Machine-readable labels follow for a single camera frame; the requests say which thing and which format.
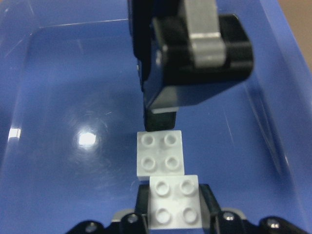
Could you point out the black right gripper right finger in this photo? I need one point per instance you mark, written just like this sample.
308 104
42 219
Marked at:
216 220

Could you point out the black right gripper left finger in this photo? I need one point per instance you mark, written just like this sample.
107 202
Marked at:
135 222

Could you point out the white square building block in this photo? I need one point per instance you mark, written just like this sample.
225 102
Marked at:
174 202

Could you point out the blue plastic tray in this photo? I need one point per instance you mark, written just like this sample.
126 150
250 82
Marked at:
71 107

